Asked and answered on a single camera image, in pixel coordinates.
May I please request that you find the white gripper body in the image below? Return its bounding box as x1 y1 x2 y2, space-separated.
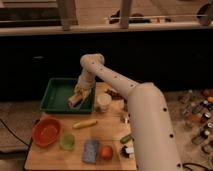
74 74 95 93

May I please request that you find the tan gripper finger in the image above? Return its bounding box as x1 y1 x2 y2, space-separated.
68 93 83 108

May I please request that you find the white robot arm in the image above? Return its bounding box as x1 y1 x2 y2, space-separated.
68 54 183 171

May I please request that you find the green plastic tray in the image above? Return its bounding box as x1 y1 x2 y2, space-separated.
40 78 95 114

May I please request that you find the white cup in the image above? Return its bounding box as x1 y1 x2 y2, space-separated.
96 93 112 113

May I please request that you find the brown dried item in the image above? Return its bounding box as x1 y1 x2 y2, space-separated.
106 89 123 100

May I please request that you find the yellow banana toy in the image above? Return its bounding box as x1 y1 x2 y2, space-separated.
72 119 98 129

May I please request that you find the small green cup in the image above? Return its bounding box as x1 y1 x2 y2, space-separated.
59 134 75 150

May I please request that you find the orange plastic bowl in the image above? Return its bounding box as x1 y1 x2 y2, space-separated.
32 117 61 148

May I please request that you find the blue sponge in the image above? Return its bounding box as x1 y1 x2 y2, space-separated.
82 139 99 164

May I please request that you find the green chili pepper toy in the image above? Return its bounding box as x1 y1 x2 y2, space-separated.
120 134 132 144

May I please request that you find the orange fruit toy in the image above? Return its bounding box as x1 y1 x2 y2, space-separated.
100 145 113 160

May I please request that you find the black cable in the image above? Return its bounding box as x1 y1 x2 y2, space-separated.
0 118 32 148

